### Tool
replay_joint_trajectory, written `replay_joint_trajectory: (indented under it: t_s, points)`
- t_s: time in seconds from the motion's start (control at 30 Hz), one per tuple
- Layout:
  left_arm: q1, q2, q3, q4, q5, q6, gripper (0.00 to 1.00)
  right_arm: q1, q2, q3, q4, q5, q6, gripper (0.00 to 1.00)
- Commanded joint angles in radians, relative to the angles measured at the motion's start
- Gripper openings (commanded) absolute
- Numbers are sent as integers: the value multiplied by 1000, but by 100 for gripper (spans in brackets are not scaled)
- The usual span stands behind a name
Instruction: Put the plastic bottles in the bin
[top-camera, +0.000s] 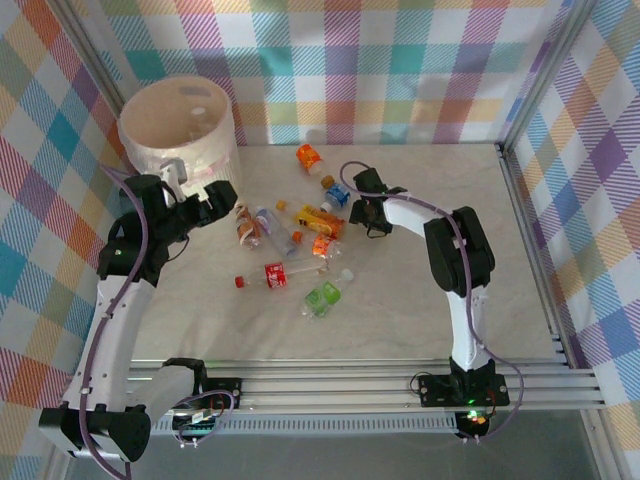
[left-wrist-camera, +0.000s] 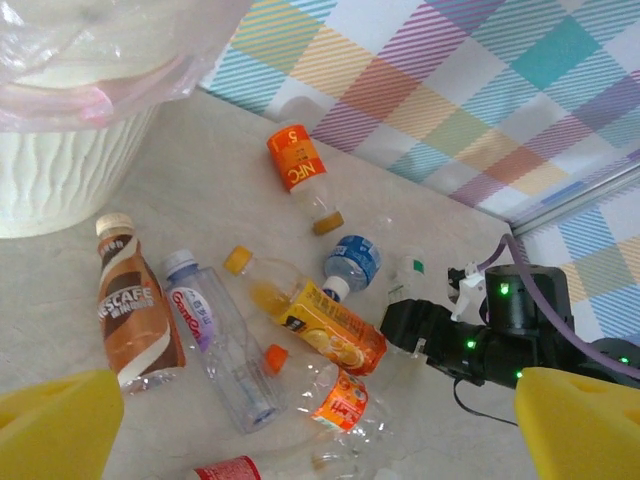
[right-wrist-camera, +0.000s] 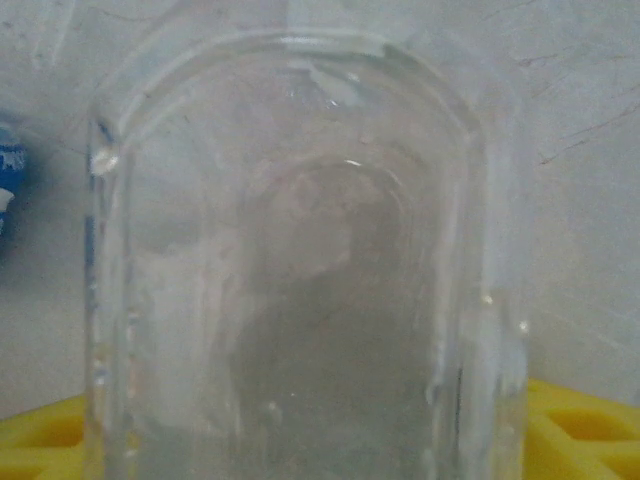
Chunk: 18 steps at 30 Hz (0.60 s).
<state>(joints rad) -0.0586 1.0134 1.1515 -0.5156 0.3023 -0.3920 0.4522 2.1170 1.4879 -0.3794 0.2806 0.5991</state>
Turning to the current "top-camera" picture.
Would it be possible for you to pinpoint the blue label plastic bottle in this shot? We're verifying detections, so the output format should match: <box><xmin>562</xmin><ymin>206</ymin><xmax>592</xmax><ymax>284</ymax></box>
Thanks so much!
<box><xmin>319</xmin><ymin>182</ymin><xmax>352</xmax><ymax>214</ymax></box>

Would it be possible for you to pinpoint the brown label plastic bottle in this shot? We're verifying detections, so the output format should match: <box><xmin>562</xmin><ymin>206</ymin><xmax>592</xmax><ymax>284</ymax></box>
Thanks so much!
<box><xmin>234</xmin><ymin>200</ymin><xmax>264</xmax><ymax>250</ymax></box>

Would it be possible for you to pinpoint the yellow orange label bottle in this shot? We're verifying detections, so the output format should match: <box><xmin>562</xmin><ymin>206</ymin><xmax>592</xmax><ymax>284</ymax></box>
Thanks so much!
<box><xmin>292</xmin><ymin>203</ymin><xmax>347</xmax><ymax>239</ymax></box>

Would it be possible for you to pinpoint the crushed orange label bottle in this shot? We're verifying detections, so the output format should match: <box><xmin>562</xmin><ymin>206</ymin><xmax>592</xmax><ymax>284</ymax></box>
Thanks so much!
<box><xmin>309</xmin><ymin>233</ymin><xmax>346</xmax><ymax>261</ymax></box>

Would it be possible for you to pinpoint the green label plastic bottle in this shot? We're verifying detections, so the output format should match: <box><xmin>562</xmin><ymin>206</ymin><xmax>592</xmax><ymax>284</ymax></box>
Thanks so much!
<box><xmin>301</xmin><ymin>268</ymin><xmax>355</xmax><ymax>322</ymax></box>

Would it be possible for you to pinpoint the red label cola bottle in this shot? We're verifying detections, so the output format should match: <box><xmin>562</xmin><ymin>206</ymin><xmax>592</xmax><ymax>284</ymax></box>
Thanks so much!
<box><xmin>233</xmin><ymin>257</ymin><xmax>332</xmax><ymax>292</ymax></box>

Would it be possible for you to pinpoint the translucent plastic bin liner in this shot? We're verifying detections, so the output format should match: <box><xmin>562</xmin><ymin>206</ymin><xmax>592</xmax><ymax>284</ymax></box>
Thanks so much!
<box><xmin>119</xmin><ymin>119</ymin><xmax>236</xmax><ymax>181</ymax></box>

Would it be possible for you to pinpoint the cream ribbed waste bin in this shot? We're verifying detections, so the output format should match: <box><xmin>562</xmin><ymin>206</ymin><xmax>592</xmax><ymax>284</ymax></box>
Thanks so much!
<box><xmin>117</xmin><ymin>74</ymin><xmax>245</xmax><ymax>206</ymax></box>

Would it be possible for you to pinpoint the clear bottle pale blue label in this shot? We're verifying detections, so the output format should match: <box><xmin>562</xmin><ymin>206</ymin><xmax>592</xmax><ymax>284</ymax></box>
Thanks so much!
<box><xmin>254</xmin><ymin>204</ymin><xmax>300</xmax><ymax>257</ymax></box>

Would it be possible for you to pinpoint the orange wrapped plastic bottle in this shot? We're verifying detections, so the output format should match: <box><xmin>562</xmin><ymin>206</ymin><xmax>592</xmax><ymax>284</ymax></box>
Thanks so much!
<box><xmin>295</xmin><ymin>143</ymin><xmax>326</xmax><ymax>176</ymax></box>

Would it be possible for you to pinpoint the colourful plaid cloth panel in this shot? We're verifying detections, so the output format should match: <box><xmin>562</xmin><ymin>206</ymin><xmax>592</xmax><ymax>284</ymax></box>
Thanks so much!
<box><xmin>74</xmin><ymin>0</ymin><xmax>571</xmax><ymax>147</ymax></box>
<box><xmin>504</xmin><ymin>0</ymin><xmax>640</xmax><ymax>480</ymax></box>
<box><xmin>0</xmin><ymin>0</ymin><xmax>146</xmax><ymax>480</ymax></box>

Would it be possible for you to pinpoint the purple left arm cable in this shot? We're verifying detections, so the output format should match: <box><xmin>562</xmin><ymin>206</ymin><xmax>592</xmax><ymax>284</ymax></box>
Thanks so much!
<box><xmin>79</xmin><ymin>164</ymin><xmax>236</xmax><ymax>480</ymax></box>

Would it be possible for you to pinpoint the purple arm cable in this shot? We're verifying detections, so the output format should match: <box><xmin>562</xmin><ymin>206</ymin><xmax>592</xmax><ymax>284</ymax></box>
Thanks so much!
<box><xmin>338</xmin><ymin>160</ymin><xmax>525</xmax><ymax>446</ymax></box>
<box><xmin>79</xmin><ymin>164</ymin><xmax>236</xmax><ymax>480</ymax></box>

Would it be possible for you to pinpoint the aluminium table side rail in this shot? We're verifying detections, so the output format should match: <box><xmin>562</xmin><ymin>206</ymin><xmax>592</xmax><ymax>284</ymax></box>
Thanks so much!
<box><xmin>494</xmin><ymin>142</ymin><xmax>576</xmax><ymax>369</ymax></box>

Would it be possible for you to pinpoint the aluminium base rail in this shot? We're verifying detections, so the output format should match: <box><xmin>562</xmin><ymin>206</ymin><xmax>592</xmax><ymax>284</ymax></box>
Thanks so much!
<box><xmin>54</xmin><ymin>359</ymin><xmax>604</xmax><ymax>417</ymax></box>

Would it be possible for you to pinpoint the aluminium frame post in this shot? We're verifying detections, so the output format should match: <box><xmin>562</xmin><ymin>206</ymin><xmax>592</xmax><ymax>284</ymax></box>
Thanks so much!
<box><xmin>494</xmin><ymin>0</ymin><xmax>601</xmax><ymax>156</ymax></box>
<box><xmin>49</xmin><ymin>0</ymin><xmax>129</xmax><ymax>101</ymax></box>

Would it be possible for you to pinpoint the grey slotted cable duct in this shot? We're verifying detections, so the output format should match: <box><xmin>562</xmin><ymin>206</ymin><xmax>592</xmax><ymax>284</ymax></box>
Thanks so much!
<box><xmin>79</xmin><ymin>417</ymin><xmax>460</xmax><ymax>437</ymax></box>

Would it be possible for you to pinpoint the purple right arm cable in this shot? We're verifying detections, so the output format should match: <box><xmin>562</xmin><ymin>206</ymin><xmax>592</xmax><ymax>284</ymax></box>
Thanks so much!
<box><xmin>338</xmin><ymin>160</ymin><xmax>525</xmax><ymax>446</ymax></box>

